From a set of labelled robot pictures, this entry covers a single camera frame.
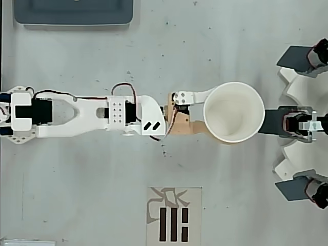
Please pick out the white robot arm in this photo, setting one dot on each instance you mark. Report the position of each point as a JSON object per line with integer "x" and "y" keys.
{"x": 84, "y": 112}

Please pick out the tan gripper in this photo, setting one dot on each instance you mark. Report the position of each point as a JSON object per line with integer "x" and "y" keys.
{"x": 182, "y": 126}

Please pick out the white paper cup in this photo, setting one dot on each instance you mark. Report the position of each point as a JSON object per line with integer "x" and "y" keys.
{"x": 233, "y": 112}

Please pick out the printed paper mat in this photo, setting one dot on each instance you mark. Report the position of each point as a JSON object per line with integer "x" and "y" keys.
{"x": 192, "y": 217}

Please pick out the dark grey flap panel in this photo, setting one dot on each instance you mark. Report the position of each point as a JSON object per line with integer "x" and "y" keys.
{"x": 273, "y": 121}
{"x": 294, "y": 59}
{"x": 292, "y": 189}

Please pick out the grey plastic tray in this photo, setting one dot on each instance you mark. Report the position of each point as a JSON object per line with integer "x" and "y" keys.
{"x": 71, "y": 12}

